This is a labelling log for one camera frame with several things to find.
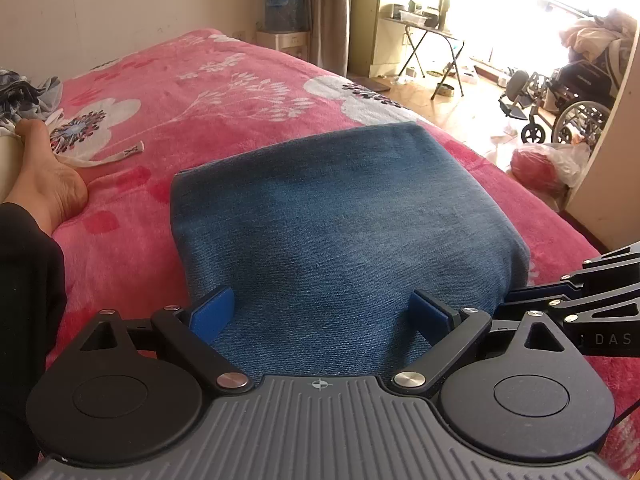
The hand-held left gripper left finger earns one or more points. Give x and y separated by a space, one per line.
212 315

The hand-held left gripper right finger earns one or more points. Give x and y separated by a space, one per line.
429 317

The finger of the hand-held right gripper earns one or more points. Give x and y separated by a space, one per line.
540 294
615 267

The blue denim jeans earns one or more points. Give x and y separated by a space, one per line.
340 220

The beige clothes heap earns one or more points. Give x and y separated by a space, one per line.
595 30

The white plastic bag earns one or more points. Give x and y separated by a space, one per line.
572 160

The red plastic bag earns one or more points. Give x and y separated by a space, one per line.
535 167

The wheelchair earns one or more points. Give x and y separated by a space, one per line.
580 105

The black pants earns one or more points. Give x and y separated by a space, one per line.
25 335

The person's bare foot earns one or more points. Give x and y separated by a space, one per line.
45 185

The metal pet bowl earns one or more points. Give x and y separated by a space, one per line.
445 91

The pink floral blanket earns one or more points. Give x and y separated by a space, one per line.
200 90

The dark floor mat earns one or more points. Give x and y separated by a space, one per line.
370 84

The grey garment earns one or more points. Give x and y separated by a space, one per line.
50 95

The white water dispenser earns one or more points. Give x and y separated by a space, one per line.
282 45

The folding table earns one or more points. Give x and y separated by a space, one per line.
425 22

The plaid shirt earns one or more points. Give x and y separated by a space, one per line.
17 92

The beige curtain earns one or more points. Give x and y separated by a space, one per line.
330 15

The blue water bottle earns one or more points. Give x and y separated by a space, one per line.
287 2

